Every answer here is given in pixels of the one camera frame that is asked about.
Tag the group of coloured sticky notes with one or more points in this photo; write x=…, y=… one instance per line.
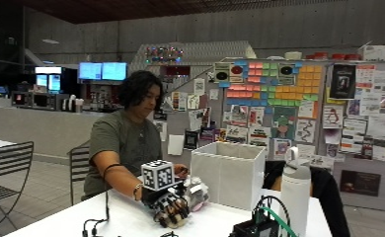
x=283, y=89

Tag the black electronic device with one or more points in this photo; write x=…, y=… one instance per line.
x=254, y=229

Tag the dark poster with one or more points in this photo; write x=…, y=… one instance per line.
x=359, y=183

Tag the white jugs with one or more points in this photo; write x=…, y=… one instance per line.
x=71, y=103

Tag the white marker cube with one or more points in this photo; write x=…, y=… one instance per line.
x=158, y=174

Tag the black jacket on chair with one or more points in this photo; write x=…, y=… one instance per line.
x=327, y=194

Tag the blue wall screen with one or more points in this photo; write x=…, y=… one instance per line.
x=114, y=71
x=89, y=71

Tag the black framed poster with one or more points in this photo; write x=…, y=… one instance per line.
x=342, y=81

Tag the lit drinks fridge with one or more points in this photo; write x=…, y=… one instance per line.
x=49, y=80

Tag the white fabric storage box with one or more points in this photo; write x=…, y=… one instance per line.
x=226, y=177

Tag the grey service counter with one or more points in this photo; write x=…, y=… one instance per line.
x=33, y=131

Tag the white cardboard box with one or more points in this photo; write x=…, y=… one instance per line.
x=377, y=52

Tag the the person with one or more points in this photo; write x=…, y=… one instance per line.
x=121, y=138

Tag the red containers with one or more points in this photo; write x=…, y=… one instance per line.
x=331, y=56

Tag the white water bottle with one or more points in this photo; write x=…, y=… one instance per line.
x=294, y=197

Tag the black slatted metal chair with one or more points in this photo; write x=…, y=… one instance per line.
x=78, y=168
x=5, y=164

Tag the grey pink soft toy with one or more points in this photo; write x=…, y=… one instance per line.
x=197, y=194

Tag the noticeboard with posters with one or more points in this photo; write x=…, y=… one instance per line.
x=366, y=115

